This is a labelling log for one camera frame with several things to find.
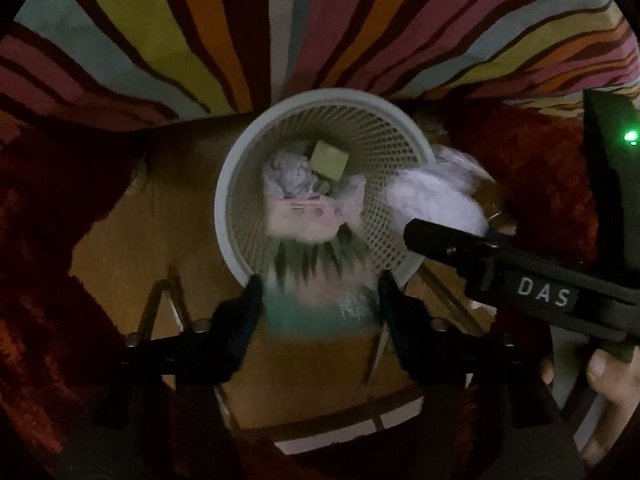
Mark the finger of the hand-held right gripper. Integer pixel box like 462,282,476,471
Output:
403,218,502,274

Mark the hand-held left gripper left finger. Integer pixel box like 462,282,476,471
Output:
55,274,266,480

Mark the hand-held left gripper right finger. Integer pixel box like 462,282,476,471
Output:
377,270,586,480

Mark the white paper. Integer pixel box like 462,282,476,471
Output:
261,151,322,202
384,146,490,237

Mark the white plastic bag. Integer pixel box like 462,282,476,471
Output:
329,176,368,228

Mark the white mesh wastebasket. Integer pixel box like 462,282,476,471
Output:
214,88,439,287

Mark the small green box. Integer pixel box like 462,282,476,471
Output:
309,140,350,181

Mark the person's right hand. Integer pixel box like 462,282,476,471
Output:
581,349,640,467

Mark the red shaggy rug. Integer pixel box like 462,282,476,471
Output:
0,100,603,480

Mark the striped bed sheet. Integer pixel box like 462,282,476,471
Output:
0,0,640,132

